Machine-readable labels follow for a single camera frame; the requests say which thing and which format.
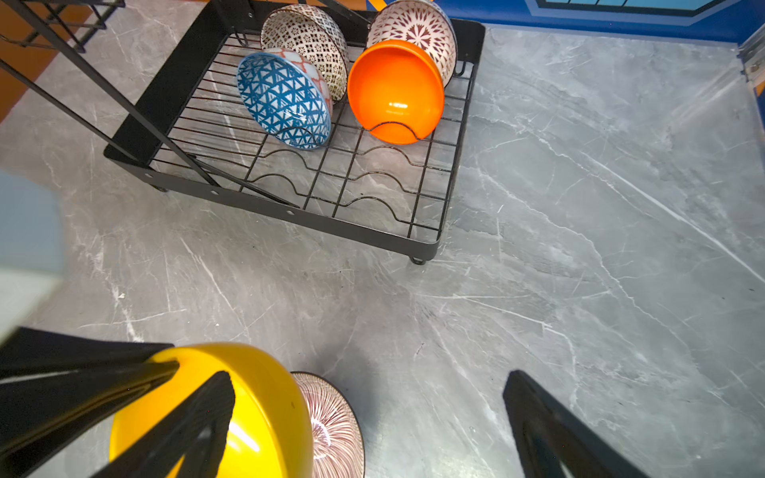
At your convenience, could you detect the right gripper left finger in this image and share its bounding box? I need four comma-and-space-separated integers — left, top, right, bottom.
96, 372, 235, 477

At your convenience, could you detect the pink striped bowl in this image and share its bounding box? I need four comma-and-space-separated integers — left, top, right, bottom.
292, 372, 366, 478

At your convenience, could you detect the black wire dish rack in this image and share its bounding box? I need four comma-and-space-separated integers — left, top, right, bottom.
10, 1, 486, 264

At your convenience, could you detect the blue triangle patterned bowl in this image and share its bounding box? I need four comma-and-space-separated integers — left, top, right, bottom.
236, 48, 333, 151

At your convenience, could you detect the yellow bowl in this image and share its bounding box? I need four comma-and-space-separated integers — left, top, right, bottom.
110, 343, 313, 477

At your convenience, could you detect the brown floral patterned bowl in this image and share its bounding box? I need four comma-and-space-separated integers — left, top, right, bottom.
260, 4, 349, 103

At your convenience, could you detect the orange bowl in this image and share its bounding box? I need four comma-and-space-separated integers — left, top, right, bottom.
347, 40, 444, 145

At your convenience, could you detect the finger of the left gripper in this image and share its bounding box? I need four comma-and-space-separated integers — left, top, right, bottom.
1, 362, 179, 477
1, 327, 173, 378

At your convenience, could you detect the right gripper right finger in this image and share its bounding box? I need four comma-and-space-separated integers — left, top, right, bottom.
503, 370, 647, 478

